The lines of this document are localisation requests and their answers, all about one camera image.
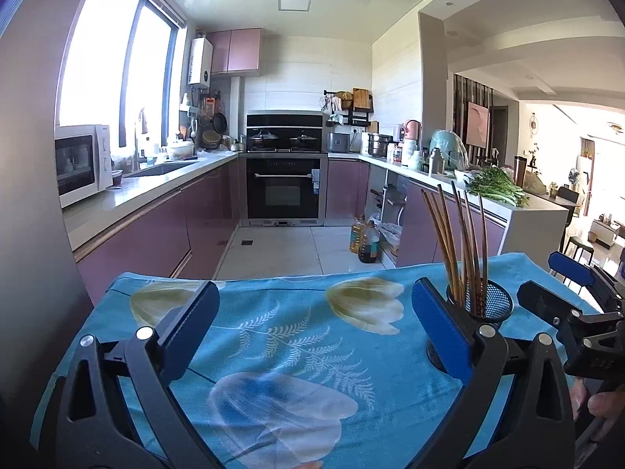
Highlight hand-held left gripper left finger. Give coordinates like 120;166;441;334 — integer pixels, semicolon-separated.
51;281;221;469

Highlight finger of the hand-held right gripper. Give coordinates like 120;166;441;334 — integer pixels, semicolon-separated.
548;251;625;304
516;280;625;353

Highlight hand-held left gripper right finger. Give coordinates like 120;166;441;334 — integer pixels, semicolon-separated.
411;277;577;469

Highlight black mesh pen holder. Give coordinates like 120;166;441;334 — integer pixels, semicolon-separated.
426;277;515;373

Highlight bunch of wooden chopsticks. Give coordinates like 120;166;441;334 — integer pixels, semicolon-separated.
421;181;489;317

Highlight person's right hand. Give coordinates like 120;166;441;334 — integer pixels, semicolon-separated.
570;378;625;423

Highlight green stool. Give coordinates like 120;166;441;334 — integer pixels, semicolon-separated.
566;235;595;267

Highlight white kitchen countertop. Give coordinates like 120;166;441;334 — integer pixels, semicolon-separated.
61;151;240;250
328;152;570;255

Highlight pink base cabinet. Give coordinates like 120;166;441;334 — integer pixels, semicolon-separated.
326;159;506;269
75;156;241;294

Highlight blue floral tablecloth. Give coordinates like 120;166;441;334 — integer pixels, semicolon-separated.
30;253;604;469

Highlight leafy green vegetables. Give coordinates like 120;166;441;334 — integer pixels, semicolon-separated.
464;166;530;207

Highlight white plastic bag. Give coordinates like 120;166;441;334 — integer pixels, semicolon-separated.
376;215;404;257

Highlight oil bottles on floor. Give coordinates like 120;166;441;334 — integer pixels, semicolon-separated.
358;220;380;263

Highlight kitchen sink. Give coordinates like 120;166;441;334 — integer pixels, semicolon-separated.
124;160;201;179

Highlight black integrated stove oven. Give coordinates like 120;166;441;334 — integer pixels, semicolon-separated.
245;111;329;228

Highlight mint green air fryer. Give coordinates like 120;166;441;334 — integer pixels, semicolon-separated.
429;129;467;172

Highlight dark slatted partition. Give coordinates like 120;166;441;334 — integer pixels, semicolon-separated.
453;74;495;167

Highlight stainless steel stockpot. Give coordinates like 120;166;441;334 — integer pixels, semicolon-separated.
367;133;394;158

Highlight steel kitchen faucet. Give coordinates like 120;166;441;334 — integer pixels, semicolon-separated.
133;107;147;172

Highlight white microwave oven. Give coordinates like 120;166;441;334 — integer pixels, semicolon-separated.
54;124;114;209

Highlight white water heater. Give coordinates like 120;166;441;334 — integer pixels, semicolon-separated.
188;38;214;86

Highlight kitchen window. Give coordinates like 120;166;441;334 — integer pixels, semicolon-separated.
57;0;189;150

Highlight pink wall picture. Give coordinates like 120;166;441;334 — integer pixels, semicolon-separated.
466;102;490;150

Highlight black wall rack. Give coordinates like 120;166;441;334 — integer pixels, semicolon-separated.
323;89;374;128

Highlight pink wall cabinet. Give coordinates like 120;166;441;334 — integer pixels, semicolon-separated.
207;28;263;76

